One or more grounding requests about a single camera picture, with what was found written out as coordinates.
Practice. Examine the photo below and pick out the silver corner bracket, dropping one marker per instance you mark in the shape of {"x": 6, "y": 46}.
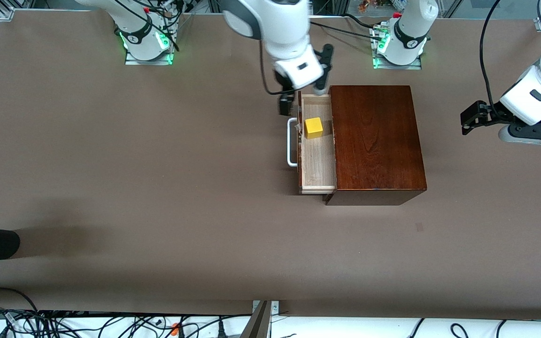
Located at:
{"x": 275, "y": 307}

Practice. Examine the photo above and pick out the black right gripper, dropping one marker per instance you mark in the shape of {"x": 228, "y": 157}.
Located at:
{"x": 285, "y": 88}

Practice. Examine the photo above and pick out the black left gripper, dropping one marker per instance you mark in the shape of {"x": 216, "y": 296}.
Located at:
{"x": 495, "y": 112}

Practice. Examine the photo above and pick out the small colourful items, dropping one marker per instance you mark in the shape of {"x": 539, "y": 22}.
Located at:
{"x": 367, "y": 5}

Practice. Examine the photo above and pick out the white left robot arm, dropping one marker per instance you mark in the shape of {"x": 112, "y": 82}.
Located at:
{"x": 409, "y": 37}

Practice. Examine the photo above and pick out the yellow cube block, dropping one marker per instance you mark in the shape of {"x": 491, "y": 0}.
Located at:
{"x": 313, "y": 129}

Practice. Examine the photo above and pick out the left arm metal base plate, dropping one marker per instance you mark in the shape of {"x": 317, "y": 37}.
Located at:
{"x": 378, "y": 66}

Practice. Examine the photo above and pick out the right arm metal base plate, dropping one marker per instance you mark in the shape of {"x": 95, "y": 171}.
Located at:
{"x": 132, "y": 61}

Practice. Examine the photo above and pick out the dark brown wooden cabinet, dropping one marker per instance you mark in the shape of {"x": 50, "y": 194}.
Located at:
{"x": 374, "y": 141}

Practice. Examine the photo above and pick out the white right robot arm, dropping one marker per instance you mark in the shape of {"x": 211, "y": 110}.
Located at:
{"x": 284, "y": 33}

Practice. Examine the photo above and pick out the aluminium profile bar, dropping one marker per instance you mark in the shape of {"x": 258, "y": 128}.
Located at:
{"x": 258, "y": 324}

